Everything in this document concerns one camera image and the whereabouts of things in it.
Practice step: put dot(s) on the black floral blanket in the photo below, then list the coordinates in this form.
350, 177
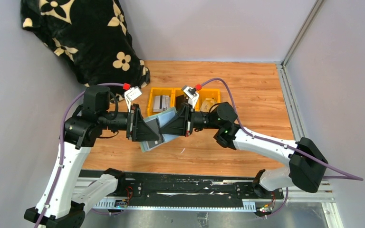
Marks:
91, 36

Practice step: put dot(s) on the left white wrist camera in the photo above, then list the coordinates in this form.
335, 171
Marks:
131, 94

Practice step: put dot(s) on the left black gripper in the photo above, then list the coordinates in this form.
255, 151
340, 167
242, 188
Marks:
130, 122

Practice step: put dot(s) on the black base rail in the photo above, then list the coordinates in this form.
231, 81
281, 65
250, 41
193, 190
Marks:
154, 191

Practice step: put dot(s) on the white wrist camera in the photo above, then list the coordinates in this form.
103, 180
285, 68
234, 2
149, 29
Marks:
192, 94
131, 94

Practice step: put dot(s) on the aluminium frame post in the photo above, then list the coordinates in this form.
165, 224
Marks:
303, 30

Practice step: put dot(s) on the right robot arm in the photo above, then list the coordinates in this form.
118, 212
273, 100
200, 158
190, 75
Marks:
302, 159

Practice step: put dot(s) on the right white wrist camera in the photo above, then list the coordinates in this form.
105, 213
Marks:
192, 94

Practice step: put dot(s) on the middle yellow plastic bin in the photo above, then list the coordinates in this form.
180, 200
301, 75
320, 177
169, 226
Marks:
178, 92

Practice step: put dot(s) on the green card holder wallet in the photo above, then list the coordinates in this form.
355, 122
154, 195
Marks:
160, 126

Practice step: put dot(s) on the left yellow plastic bin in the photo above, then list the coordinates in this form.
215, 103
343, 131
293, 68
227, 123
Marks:
159, 91

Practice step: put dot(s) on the silver cards stack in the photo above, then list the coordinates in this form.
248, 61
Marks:
161, 103

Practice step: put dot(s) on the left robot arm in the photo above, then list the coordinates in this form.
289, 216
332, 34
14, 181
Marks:
59, 207

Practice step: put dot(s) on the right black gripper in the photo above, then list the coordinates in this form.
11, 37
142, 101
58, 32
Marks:
189, 119

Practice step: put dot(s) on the black cards stack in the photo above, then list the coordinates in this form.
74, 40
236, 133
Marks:
179, 100

